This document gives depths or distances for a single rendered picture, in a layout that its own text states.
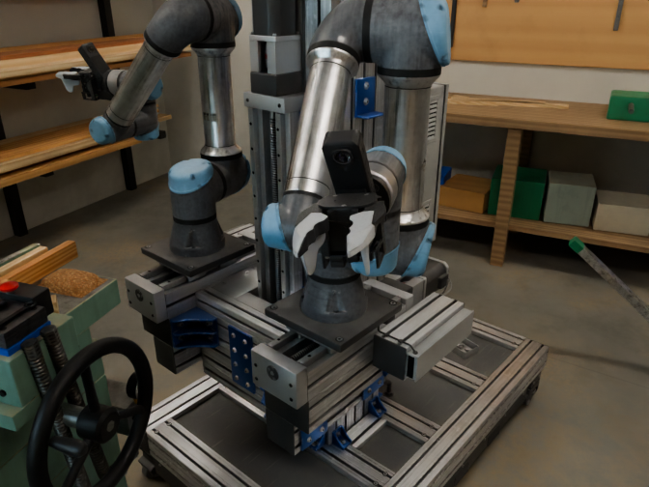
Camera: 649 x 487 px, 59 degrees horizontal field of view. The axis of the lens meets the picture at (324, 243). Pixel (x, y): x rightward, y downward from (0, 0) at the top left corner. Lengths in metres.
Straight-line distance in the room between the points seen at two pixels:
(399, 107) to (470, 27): 2.73
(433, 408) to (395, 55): 1.27
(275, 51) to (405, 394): 1.23
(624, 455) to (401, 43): 1.72
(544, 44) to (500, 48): 0.24
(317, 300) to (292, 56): 0.54
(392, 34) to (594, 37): 2.72
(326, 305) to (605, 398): 1.57
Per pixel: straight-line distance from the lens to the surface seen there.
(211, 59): 1.55
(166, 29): 1.46
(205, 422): 1.94
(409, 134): 1.07
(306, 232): 0.61
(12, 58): 3.51
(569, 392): 2.54
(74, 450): 0.94
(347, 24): 1.05
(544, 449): 2.25
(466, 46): 3.79
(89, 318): 1.27
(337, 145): 0.66
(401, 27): 1.03
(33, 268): 1.35
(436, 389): 2.06
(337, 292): 1.21
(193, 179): 1.49
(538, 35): 3.71
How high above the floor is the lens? 1.48
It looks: 25 degrees down
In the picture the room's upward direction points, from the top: straight up
